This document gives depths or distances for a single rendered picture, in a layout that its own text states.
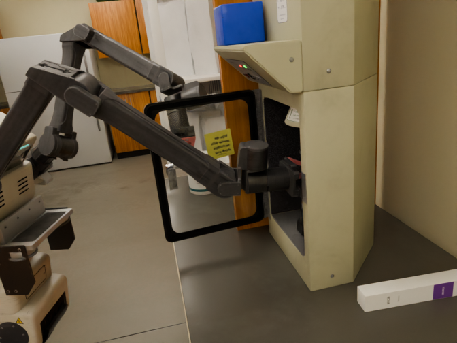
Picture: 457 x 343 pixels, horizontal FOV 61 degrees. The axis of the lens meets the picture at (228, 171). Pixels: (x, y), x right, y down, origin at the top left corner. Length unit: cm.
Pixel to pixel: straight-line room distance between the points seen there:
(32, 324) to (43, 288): 13
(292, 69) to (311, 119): 11
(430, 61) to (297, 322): 74
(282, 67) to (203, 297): 57
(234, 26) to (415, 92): 56
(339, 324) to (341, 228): 21
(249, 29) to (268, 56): 21
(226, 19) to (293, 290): 66
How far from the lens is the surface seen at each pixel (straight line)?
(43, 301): 143
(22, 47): 580
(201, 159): 90
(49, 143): 140
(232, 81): 114
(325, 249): 94
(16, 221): 132
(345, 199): 91
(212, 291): 101
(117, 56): 131
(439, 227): 125
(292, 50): 79
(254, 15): 98
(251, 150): 89
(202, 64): 207
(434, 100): 118
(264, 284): 101
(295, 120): 93
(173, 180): 106
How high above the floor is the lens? 153
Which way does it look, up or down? 19 degrees down
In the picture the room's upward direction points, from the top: 6 degrees counter-clockwise
